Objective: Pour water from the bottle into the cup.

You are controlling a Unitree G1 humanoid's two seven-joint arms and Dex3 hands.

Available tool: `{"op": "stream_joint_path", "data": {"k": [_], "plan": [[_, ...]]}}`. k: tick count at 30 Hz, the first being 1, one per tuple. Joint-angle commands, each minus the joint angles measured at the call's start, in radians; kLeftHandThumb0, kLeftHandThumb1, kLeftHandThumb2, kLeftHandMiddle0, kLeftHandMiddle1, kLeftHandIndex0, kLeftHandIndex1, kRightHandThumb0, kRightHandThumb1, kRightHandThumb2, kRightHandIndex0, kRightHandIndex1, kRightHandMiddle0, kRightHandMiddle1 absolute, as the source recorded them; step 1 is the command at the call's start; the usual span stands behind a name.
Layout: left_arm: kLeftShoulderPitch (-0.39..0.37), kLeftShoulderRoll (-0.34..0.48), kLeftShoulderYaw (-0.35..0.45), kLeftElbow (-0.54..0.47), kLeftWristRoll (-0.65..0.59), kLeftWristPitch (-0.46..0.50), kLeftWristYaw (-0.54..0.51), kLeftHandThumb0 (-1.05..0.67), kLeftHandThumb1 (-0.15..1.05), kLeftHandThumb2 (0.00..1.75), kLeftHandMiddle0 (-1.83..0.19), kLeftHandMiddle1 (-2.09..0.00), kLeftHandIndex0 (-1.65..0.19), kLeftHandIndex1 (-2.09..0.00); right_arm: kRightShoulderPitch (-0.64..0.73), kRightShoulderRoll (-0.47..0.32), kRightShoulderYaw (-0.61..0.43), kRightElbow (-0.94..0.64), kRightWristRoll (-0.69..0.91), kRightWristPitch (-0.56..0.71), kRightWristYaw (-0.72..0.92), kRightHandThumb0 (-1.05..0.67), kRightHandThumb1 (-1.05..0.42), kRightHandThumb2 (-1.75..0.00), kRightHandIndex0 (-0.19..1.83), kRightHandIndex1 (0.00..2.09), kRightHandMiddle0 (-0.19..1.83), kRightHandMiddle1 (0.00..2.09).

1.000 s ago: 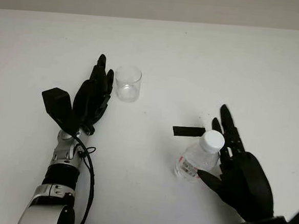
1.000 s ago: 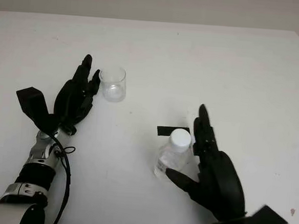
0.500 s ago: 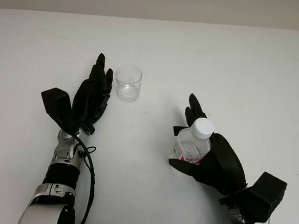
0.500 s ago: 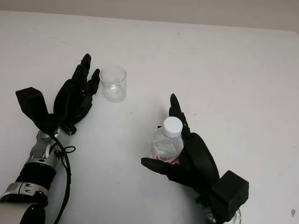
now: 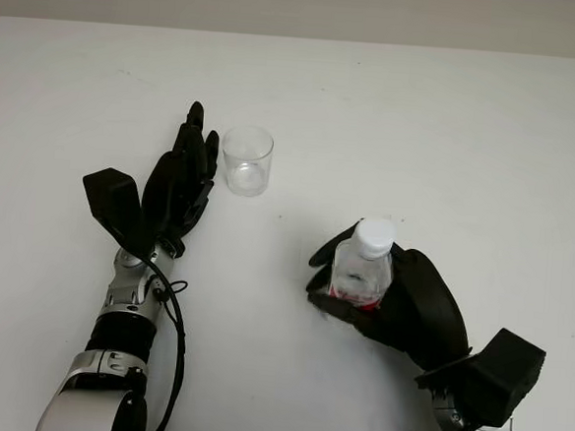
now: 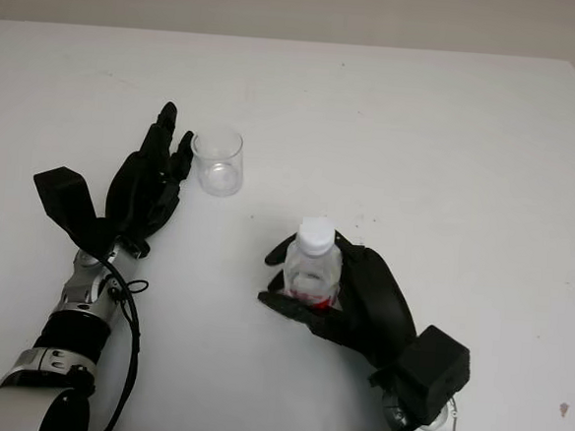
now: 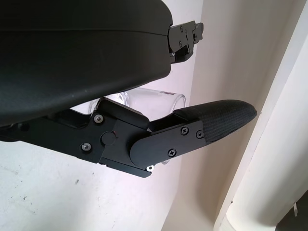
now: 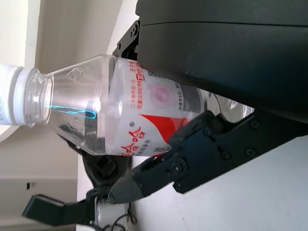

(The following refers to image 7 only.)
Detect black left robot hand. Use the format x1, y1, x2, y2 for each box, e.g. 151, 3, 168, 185
0, 0, 258, 179

